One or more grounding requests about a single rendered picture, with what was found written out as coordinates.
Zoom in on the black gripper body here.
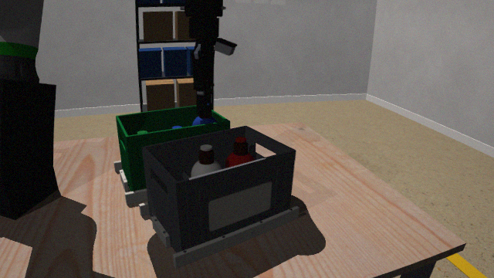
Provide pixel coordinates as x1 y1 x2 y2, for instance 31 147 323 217
189 18 219 59

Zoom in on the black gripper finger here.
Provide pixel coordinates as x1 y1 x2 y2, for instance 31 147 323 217
207 46 215 107
191 44 211 115

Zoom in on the red bottle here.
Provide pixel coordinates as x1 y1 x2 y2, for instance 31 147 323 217
225 137 255 168

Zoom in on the green crate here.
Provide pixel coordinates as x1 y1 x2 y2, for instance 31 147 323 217
118 105 230 192

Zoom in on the dark grey plastic crate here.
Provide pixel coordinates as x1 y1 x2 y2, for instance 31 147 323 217
147 126 296 253

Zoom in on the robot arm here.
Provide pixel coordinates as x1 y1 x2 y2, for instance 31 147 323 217
0 0 237 83

